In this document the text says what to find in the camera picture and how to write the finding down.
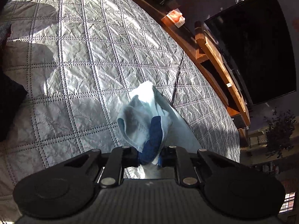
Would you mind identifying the dark dried flower plant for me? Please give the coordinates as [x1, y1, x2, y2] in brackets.
[264, 109, 296, 159]

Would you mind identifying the orange tissue box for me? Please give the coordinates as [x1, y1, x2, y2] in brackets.
[166, 9, 186, 28]

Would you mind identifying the wooden TV stand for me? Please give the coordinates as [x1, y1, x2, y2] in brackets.
[195, 21, 250, 129]

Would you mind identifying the blue white raglan t-shirt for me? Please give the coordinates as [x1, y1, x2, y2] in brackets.
[117, 81, 201, 179]

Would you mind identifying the grey quilted bedspread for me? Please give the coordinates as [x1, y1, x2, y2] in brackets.
[1, 0, 240, 221]

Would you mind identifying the low wooden bench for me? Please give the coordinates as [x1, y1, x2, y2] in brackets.
[133, 0, 229, 107]

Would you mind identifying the black flat screen television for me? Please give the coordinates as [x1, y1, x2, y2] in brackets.
[205, 0, 296, 105]

